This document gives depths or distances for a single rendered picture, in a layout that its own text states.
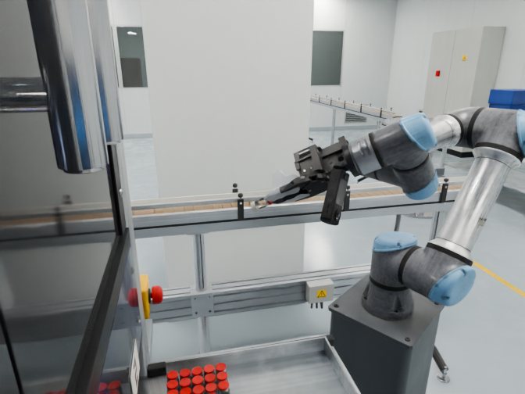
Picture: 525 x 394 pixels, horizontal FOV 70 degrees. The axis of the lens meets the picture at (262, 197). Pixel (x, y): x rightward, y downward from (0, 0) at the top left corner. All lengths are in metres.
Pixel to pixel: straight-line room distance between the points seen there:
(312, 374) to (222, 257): 1.52
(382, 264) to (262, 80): 1.26
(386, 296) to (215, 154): 1.25
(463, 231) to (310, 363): 0.50
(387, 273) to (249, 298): 0.79
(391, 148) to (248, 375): 0.53
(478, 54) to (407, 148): 6.37
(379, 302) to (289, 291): 0.69
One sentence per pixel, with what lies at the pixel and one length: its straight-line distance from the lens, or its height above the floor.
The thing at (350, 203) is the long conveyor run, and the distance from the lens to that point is 1.66.
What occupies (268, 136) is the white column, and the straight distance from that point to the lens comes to 2.10.
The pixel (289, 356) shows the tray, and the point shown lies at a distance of 0.88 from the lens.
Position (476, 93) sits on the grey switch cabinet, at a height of 1.06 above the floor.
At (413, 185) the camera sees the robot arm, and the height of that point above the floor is 1.24.
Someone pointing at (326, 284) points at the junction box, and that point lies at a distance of 1.76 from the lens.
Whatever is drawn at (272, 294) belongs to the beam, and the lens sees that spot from 1.76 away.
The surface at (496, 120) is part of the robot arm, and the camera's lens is 1.15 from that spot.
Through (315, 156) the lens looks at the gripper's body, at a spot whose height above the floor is 1.29.
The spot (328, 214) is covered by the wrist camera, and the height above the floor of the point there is 1.19.
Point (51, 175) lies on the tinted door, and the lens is 0.34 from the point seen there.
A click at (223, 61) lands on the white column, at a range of 2.02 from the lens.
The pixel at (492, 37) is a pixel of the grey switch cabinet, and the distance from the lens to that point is 7.24.
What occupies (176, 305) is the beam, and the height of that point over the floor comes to 0.51.
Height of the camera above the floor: 1.47
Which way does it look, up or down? 19 degrees down
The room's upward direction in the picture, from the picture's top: straight up
